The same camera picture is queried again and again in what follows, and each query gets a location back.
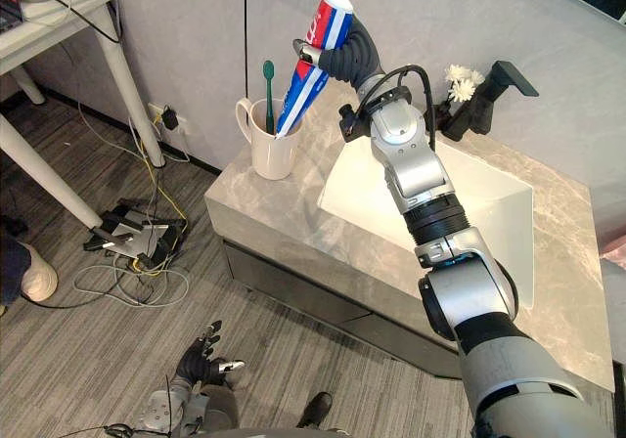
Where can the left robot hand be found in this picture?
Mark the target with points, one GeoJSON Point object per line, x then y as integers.
{"type": "Point", "coordinates": [199, 360]}

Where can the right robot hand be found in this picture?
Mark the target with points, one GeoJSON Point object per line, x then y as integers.
{"type": "Point", "coordinates": [356, 49]}

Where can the red blue toothpaste tube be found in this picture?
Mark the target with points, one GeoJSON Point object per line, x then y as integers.
{"type": "Point", "coordinates": [318, 52]}

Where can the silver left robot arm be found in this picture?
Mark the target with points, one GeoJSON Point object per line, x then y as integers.
{"type": "Point", "coordinates": [166, 408]}

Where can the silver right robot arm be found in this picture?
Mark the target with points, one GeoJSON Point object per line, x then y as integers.
{"type": "Point", "coordinates": [440, 242]}

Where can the grey marble washtable cabinet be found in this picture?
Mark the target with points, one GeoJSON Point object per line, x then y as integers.
{"type": "Point", "coordinates": [371, 242]}

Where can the green toothbrush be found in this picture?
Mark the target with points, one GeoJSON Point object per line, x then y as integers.
{"type": "Point", "coordinates": [269, 97]}

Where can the white flowers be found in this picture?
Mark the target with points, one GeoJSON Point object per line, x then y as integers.
{"type": "Point", "coordinates": [460, 83]}

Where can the cream ceramic mug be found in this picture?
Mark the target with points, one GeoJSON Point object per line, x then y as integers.
{"type": "Point", "coordinates": [272, 152]}

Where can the black faucet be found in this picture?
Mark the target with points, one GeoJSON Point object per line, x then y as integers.
{"type": "Point", "coordinates": [481, 100]}

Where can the black metal device on floor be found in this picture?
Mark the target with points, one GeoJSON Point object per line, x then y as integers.
{"type": "Point", "coordinates": [134, 235]}

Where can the white sink basin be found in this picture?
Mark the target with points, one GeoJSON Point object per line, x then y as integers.
{"type": "Point", "coordinates": [430, 198]}

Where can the person's foot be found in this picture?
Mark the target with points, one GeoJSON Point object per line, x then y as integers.
{"type": "Point", "coordinates": [35, 274]}

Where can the black power adapter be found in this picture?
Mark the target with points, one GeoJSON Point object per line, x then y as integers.
{"type": "Point", "coordinates": [170, 118]}

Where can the white desk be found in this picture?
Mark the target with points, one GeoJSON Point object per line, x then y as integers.
{"type": "Point", "coordinates": [73, 91]}

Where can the white wall socket strip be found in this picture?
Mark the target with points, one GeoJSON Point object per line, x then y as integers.
{"type": "Point", "coordinates": [166, 115]}

